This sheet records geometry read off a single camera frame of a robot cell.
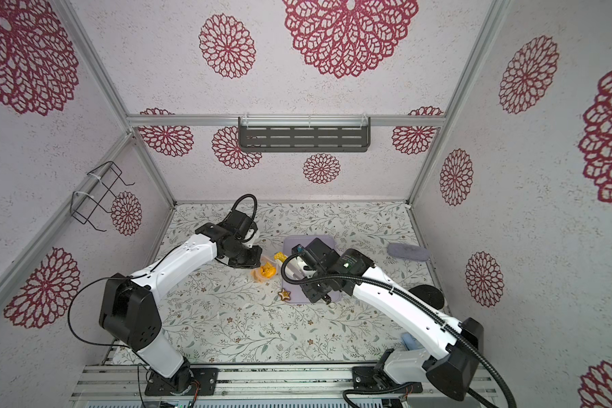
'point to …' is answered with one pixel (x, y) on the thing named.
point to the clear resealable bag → (257, 277)
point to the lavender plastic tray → (331, 240)
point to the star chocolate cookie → (284, 294)
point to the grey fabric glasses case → (408, 252)
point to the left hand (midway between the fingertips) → (259, 265)
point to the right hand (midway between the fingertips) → (307, 284)
